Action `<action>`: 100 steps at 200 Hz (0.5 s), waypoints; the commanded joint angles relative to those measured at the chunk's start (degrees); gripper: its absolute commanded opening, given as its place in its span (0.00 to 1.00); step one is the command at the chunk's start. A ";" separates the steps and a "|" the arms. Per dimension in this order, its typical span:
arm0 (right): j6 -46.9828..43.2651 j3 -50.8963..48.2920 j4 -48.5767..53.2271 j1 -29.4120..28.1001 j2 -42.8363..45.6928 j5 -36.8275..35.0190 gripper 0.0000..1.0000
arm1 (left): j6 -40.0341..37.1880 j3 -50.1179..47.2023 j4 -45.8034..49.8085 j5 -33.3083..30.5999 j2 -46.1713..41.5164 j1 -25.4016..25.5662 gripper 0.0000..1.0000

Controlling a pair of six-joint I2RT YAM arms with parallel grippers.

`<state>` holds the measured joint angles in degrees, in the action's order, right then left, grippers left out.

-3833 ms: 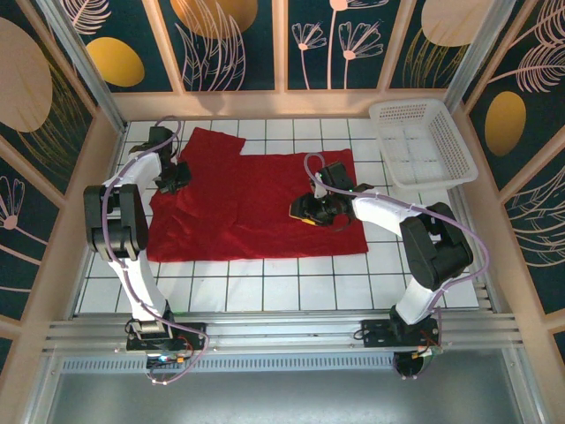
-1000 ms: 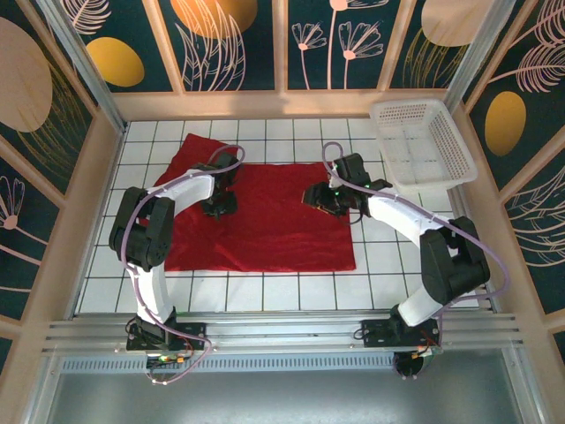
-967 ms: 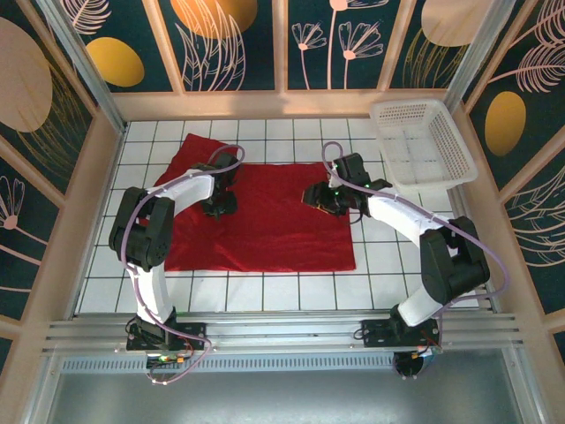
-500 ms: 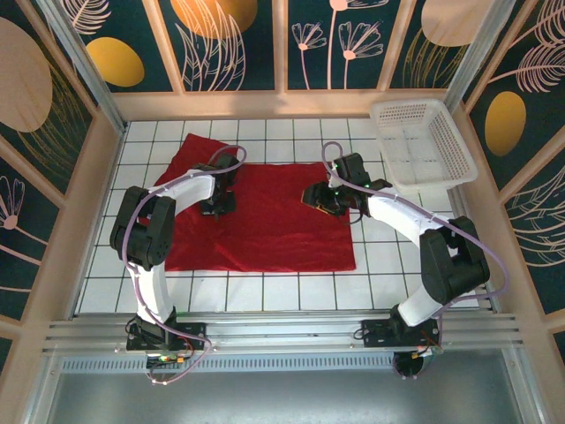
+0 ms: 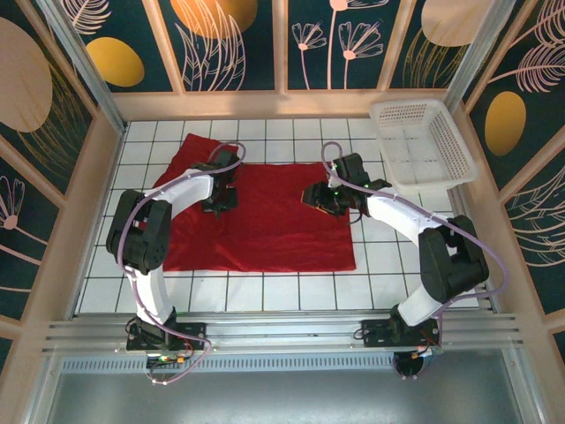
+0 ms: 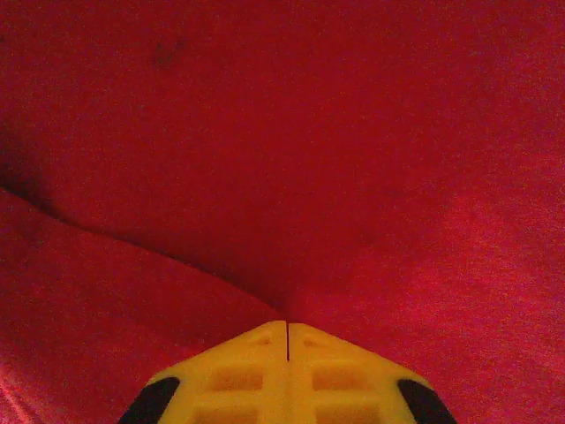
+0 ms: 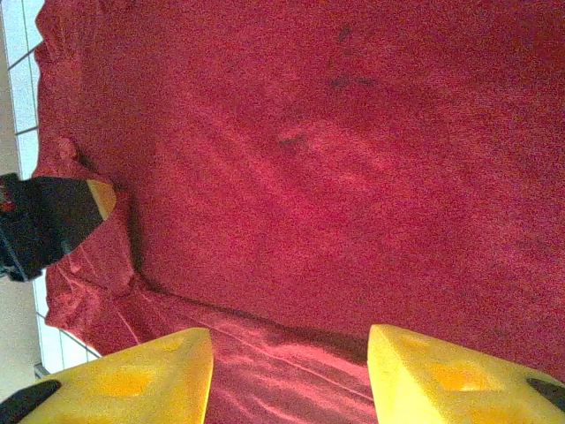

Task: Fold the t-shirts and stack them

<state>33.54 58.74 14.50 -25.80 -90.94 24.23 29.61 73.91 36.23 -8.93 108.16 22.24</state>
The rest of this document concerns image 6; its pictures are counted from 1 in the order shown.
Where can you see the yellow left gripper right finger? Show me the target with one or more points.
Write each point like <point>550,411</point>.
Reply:
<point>344,380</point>

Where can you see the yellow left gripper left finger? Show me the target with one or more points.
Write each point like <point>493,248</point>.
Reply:
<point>238,380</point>

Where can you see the red t-shirt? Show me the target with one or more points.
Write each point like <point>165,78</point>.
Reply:
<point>282,154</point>

